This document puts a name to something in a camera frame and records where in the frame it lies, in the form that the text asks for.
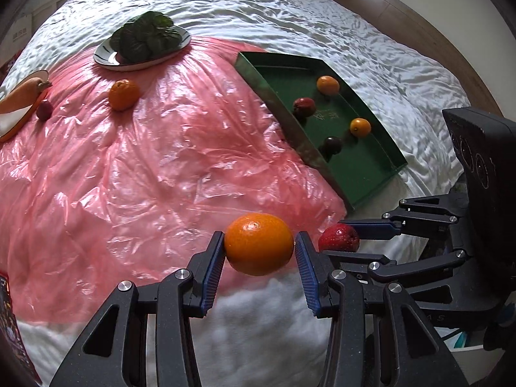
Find pink plastic sheet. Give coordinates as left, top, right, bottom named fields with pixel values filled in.
left=0, top=36, right=347, bottom=325

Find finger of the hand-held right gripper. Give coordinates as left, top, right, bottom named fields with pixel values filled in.
left=338, top=194, right=470, bottom=246
left=322, top=249, right=470, bottom=305

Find green tray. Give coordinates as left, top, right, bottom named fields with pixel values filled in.
left=235, top=51, right=408, bottom=212

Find large orange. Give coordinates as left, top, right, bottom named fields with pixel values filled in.
left=224, top=213, right=295, bottom=277

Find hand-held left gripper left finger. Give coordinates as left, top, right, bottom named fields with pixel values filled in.
left=50, top=231, right=226, bottom=387

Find white shopping bag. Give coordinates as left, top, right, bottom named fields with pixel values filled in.
left=0, top=8, right=35, bottom=53

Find orange rimmed plate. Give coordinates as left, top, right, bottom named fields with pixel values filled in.
left=0, top=70, right=50, bottom=143

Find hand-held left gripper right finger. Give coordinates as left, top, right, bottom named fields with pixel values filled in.
left=294, top=231, right=470, bottom=387

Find carrot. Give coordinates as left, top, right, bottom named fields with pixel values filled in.
left=0, top=79, right=53, bottom=114

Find dark leafy greens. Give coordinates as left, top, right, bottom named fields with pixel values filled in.
left=110, top=11, right=180, bottom=59

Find grey rimmed plate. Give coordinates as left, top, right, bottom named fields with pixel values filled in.
left=94, top=25, right=192, bottom=72

